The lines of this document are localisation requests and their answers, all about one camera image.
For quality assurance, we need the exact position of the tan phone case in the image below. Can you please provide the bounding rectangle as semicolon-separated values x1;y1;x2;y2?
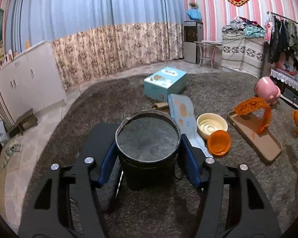
227;111;283;165

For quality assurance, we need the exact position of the grey water dispenser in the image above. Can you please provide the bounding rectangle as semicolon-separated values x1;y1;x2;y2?
183;20;203;64

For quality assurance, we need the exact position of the orange plastic lid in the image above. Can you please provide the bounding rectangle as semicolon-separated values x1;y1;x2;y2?
207;130;231;156

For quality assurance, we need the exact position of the black flat wallet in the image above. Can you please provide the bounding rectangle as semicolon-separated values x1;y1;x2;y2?
74;122;122;204

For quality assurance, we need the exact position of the brown paper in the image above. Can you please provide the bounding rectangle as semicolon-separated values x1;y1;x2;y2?
152;102;169;114

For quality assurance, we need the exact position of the cream plastic bowl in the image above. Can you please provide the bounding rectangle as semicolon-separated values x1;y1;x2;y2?
196;113;228;140

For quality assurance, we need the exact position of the black round container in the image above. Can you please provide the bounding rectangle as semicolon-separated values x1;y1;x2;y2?
115;110;181;190

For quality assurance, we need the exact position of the white cabinet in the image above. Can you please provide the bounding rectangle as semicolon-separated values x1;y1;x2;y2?
0;41;67;124

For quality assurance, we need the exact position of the clothes rack with garments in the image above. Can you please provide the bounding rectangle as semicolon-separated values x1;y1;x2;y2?
264;11;298;81

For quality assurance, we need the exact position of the small metal stool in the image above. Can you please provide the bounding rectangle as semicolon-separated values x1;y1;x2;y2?
194;40;222;69

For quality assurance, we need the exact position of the low lace covered shelf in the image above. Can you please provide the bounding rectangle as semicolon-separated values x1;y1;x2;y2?
270;69;298;109

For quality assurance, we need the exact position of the blue floral curtain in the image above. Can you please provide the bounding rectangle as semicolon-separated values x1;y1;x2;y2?
5;0;185;88

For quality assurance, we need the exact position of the teal cardboard box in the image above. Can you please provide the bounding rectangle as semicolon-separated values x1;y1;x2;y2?
144;67;188;102

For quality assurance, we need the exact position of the small wooden step stool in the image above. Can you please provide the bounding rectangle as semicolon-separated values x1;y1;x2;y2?
7;108;38;138

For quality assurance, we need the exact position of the pink pig mug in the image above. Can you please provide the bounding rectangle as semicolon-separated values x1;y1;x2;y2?
254;76;281;105

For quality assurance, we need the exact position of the covered cabinet with clothes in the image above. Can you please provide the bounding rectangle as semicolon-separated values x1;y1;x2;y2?
221;17;265;78

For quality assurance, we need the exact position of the light blue booklet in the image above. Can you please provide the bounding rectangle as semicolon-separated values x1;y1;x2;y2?
168;94;213;157

